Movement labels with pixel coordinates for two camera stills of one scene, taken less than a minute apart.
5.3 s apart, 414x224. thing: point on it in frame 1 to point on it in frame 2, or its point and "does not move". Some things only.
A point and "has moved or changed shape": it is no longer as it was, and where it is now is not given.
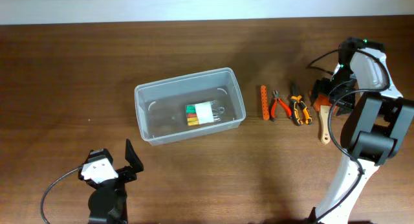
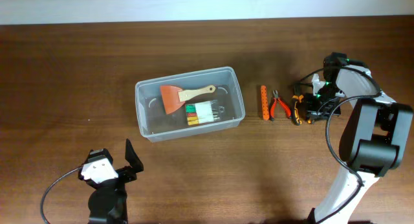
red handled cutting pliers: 275,99 does not move
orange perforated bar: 266,116 does not move
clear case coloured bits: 207,112 does not move
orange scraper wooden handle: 322,103 has moved or changed shape
